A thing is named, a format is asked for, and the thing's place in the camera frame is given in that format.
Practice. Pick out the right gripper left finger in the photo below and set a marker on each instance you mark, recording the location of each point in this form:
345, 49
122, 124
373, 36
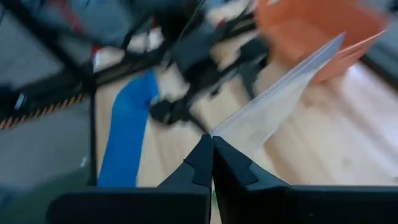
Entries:
140, 205

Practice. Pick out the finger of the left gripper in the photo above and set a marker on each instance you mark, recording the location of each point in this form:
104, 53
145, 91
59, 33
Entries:
252, 81
198, 124

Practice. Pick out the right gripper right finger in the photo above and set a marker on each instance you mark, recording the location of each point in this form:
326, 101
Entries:
295, 205

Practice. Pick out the clear plastic bag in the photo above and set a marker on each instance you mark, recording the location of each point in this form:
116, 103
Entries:
270, 109

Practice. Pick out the blue elastic bandage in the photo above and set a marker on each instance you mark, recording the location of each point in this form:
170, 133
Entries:
127, 130

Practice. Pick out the orange plastic bin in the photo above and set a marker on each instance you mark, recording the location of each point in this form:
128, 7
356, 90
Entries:
311, 28

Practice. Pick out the black platform with hazard stripes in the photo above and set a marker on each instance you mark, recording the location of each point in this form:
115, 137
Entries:
37, 99

